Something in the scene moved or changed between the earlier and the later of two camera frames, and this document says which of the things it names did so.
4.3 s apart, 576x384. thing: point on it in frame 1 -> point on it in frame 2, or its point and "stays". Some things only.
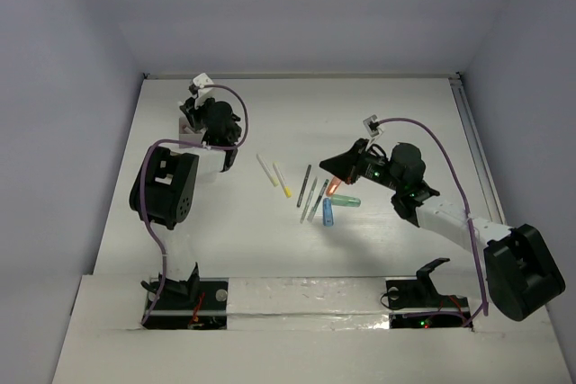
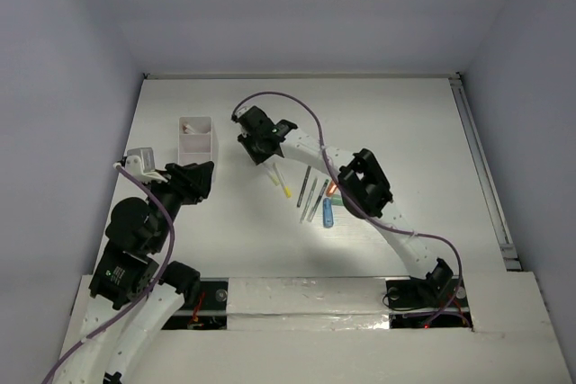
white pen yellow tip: [287, 189] stays
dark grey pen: [309, 168] stays
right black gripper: [347, 165] -> [258, 158]
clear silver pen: [310, 195] stays
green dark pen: [318, 200] stays
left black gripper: [190, 113] -> [181, 183]
